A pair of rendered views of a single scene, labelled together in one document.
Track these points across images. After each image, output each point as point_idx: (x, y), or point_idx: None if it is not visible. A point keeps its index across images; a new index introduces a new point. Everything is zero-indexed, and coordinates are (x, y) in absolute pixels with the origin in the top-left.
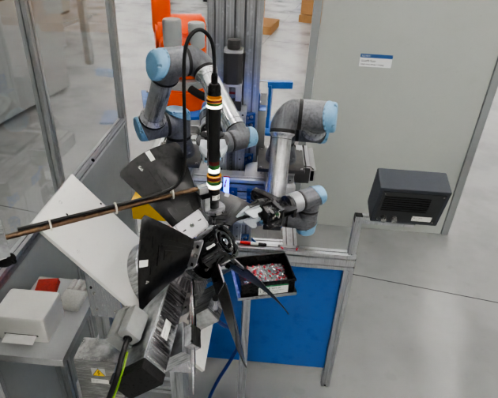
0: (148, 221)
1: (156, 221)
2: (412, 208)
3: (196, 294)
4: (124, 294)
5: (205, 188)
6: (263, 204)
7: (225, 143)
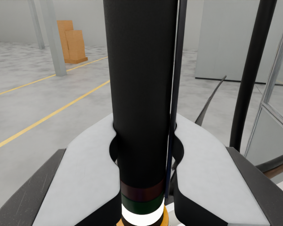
0: (219, 82)
1: (214, 91)
2: None
3: None
4: None
5: (168, 205)
6: None
7: (63, 160)
